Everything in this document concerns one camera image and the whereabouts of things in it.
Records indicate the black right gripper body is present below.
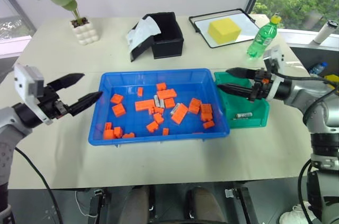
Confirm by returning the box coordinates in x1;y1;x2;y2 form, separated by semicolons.
248;68;273;102

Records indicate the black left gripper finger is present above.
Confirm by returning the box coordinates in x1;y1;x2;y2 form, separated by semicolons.
47;73;85;93
69;91;103;117

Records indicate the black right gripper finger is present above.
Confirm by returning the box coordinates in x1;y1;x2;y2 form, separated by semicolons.
225;67;258;80
216;83;254;101

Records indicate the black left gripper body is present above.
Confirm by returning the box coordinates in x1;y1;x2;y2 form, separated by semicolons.
37;83;74;122

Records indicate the green plastic tray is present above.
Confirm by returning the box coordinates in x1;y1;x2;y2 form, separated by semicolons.
213;71;271;130

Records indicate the black storage box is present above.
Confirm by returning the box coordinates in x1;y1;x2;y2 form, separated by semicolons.
129;11;185;63

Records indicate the green soda bottle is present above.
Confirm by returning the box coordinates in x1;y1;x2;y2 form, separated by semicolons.
246;14;282;61

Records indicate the yellow sponge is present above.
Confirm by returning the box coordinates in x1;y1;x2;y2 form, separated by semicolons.
207;17;243;45

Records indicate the white bubble plant pot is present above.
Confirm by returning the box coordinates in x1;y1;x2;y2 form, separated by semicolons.
69;16;100;47

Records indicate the blue plastic bin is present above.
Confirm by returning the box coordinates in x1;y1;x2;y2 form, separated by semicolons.
87;68;231;147

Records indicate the long orange block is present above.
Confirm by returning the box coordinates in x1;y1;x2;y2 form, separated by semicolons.
135;99;156;112

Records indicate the blue capped water bottle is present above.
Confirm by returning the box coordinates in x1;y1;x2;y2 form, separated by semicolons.
309;61;329;75

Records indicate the large orange block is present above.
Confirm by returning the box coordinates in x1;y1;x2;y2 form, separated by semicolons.
171;103;189;125
156;88;177;101

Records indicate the black framed whiteboard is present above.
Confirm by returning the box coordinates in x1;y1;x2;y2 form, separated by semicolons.
188;8;263;49

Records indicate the yellow object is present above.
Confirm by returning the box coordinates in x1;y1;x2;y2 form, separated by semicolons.
323;74;339;85

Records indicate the white cylindrical tumbler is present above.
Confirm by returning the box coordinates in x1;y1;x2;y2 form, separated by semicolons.
312;20;339;45

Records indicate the white crumpled paper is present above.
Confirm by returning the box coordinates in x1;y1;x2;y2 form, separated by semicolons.
126;16;162;50

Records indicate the dark rounded brown shape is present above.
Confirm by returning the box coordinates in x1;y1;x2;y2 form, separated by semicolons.
186;186;226;224

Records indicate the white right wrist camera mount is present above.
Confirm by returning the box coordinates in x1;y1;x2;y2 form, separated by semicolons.
262;44;286;103

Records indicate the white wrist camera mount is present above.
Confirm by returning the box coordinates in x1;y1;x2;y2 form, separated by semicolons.
262;44;286;103
13;62;53;126

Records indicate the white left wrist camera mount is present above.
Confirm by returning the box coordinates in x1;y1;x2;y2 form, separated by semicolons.
13;62;53;126

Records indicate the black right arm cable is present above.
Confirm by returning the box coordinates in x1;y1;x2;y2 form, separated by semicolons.
274;71;339;88

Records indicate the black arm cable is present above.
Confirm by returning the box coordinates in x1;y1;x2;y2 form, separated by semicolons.
274;71;339;88
14;146;65;224

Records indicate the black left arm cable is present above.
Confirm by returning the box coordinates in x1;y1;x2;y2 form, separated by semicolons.
14;146;65;224

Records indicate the thin white cable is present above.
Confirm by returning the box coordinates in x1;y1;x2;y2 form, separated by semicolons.
75;189;99;219

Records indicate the black metal table bracket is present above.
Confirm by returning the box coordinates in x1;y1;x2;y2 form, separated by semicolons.
225;187;255;224
88;187;107;224

